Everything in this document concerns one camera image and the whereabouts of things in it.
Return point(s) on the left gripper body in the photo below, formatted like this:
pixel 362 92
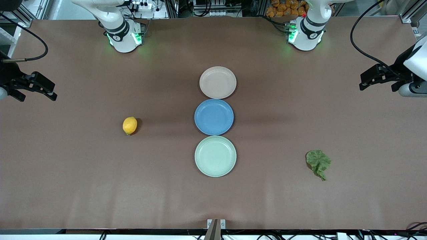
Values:
pixel 397 71

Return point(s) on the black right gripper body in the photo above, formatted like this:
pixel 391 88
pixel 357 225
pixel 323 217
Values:
pixel 7 77

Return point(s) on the yellow lemon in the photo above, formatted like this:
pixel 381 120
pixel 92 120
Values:
pixel 129 125

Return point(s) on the green lettuce leaf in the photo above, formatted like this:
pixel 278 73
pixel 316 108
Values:
pixel 317 160

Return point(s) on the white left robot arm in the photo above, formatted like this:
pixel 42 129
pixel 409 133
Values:
pixel 308 31

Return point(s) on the bag of orange fruit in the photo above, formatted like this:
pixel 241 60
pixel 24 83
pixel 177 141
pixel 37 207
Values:
pixel 283 8

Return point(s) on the white power strip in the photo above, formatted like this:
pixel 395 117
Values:
pixel 143 6

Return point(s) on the beige plate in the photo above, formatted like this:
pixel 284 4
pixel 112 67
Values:
pixel 218 82

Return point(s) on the blue plate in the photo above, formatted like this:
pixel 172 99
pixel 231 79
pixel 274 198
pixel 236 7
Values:
pixel 214 117

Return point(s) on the light green plate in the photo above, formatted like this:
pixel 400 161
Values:
pixel 215 156

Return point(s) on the aluminium frame profile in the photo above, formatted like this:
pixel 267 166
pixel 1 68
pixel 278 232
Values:
pixel 412 11
pixel 25 15

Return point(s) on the metal table bracket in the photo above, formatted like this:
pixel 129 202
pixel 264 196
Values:
pixel 216 226

